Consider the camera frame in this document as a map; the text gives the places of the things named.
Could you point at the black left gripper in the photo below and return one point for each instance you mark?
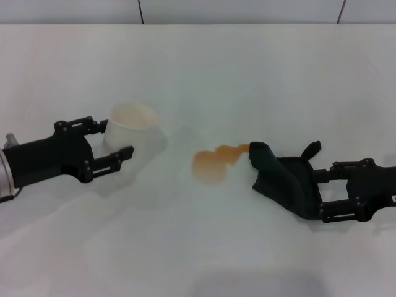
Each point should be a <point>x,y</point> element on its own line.
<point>46,157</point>

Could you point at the brown water stain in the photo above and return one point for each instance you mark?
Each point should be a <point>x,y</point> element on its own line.
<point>210,167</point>

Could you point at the dark blue rag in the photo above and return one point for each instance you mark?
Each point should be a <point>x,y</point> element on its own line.
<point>284,182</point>

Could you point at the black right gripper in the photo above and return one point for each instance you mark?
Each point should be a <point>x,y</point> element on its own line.
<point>377,185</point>

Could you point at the translucent plastic cup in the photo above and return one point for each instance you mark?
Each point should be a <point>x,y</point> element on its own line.
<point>130,130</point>

